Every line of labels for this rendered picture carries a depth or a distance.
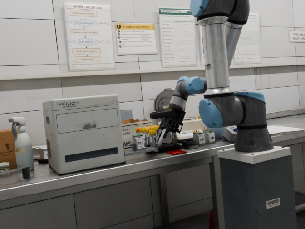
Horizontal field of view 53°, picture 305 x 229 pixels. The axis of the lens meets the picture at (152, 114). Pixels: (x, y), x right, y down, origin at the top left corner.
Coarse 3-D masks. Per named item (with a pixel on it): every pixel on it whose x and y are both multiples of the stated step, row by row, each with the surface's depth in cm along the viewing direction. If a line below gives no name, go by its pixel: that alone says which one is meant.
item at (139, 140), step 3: (132, 138) 140; (135, 138) 136; (138, 138) 136; (141, 138) 137; (135, 141) 137; (138, 141) 136; (141, 141) 137; (138, 144) 136; (141, 144) 137; (144, 144) 138; (138, 147) 136; (141, 147) 137
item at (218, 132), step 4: (208, 128) 168; (212, 128) 166; (216, 128) 167; (220, 128) 168; (224, 128) 169; (216, 132) 167; (220, 132) 168; (216, 136) 167; (220, 136) 168; (216, 140) 166; (220, 140) 166
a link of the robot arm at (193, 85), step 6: (192, 78) 135; (198, 78) 135; (204, 78) 140; (186, 84) 137; (192, 84) 134; (198, 84) 135; (204, 84) 138; (180, 90) 144; (186, 90) 138; (192, 90) 134; (198, 90) 135; (204, 90) 139
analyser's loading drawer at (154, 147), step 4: (132, 144) 139; (136, 144) 135; (152, 144) 143; (156, 144) 139; (132, 148) 139; (136, 148) 135; (140, 148) 136; (144, 148) 137; (148, 148) 140; (152, 148) 139; (156, 148) 139; (128, 152) 134; (132, 152) 134; (136, 152) 135; (140, 152) 136; (144, 152) 137
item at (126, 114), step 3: (120, 111) 196; (123, 111) 197; (126, 111) 197; (129, 111) 198; (120, 114) 196; (123, 114) 196; (126, 114) 197; (129, 114) 198; (132, 114) 198; (123, 117) 196; (126, 117) 197; (129, 117) 198; (132, 117) 198; (123, 120) 196
